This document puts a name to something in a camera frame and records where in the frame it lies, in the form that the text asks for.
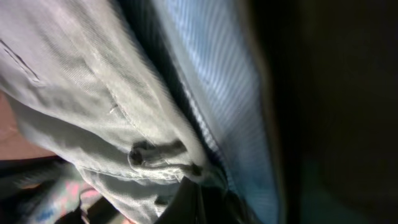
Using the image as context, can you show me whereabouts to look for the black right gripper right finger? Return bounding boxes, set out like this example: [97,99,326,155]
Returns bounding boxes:
[201,187,258,224]

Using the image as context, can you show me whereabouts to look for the khaki grey shorts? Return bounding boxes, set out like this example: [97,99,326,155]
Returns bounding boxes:
[1,0,281,223]

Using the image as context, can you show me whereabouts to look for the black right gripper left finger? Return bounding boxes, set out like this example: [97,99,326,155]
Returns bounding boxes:
[155,177,202,224]

